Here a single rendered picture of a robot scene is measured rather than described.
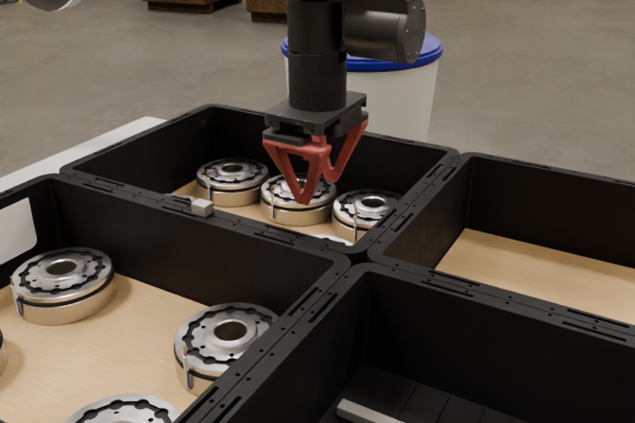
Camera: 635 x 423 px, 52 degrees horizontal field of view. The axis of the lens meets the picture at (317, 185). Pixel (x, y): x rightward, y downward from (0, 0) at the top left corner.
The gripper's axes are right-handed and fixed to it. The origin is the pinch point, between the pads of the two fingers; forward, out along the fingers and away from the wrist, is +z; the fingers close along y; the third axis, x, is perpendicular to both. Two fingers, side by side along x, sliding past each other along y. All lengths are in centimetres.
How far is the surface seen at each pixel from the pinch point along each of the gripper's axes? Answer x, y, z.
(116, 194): 19.1, -10.0, 1.4
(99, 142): 80, 42, 26
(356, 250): -8.5, -8.1, 1.3
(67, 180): 26.6, -10.0, 1.5
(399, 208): -8.6, 1.8, 1.4
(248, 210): 16.1, 9.8, 11.7
